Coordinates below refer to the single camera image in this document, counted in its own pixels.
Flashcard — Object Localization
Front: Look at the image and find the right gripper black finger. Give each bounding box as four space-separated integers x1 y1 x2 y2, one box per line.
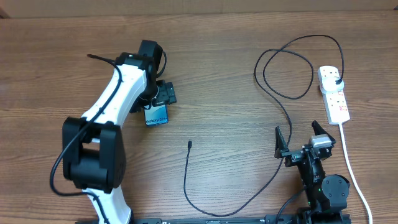
312 120 330 137
274 126 289 158

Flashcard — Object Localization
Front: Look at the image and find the blue Galaxy smartphone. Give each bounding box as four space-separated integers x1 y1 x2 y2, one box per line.
144 105 169 126

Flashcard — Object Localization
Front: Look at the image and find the black charging cable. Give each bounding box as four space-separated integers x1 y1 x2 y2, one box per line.
183 34 345 218

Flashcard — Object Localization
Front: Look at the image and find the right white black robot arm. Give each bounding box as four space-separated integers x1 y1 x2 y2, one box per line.
266 121 351 224

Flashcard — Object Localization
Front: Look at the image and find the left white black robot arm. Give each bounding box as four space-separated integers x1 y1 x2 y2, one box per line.
49 40 177 223

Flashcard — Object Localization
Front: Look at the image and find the white charger plug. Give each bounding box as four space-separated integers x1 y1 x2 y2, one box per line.
320 77 345 94

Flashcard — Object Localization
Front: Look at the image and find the white power strip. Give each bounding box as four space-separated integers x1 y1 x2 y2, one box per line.
318 65 350 125

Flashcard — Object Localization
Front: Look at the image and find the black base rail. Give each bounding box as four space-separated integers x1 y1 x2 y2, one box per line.
74 213 352 224

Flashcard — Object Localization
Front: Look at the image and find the white power strip cord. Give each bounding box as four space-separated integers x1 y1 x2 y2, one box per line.
338 123 374 224

